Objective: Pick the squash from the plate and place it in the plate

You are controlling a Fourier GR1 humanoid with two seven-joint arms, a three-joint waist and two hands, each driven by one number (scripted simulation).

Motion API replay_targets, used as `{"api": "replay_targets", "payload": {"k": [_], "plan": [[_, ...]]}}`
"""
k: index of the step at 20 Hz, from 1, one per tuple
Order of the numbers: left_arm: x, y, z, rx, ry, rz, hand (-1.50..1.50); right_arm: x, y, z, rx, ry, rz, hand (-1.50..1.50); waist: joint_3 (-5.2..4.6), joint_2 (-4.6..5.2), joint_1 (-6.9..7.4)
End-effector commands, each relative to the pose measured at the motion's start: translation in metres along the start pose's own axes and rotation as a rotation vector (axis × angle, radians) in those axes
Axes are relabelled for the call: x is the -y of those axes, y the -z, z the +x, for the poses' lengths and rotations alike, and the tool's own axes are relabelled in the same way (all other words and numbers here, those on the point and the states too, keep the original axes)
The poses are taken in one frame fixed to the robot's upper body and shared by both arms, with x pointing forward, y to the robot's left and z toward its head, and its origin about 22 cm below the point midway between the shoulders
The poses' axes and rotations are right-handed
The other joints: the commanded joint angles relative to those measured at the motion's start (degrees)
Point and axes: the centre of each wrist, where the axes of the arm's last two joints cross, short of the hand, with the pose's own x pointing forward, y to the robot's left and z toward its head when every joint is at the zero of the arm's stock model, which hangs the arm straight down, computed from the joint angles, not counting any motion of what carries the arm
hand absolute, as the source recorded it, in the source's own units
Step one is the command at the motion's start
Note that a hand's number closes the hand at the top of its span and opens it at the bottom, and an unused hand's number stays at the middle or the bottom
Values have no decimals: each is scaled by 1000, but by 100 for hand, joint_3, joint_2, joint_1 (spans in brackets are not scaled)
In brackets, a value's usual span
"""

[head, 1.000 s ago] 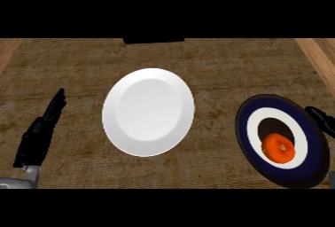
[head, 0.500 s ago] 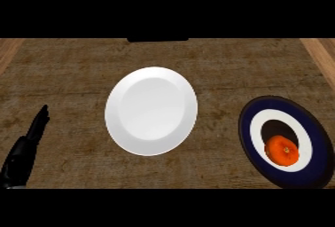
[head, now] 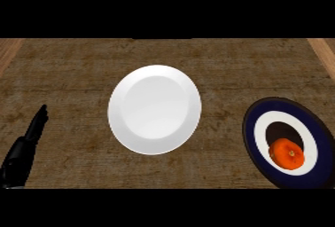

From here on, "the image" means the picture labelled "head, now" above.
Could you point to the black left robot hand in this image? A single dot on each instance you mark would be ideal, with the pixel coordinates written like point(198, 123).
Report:
point(23, 147)

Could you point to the white oval plate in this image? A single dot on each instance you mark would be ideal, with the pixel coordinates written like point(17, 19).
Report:
point(156, 110)

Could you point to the dark blue and white plate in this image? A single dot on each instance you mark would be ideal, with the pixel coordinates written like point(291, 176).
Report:
point(262, 130)

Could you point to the orange squash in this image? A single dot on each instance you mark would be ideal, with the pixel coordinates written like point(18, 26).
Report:
point(287, 153)

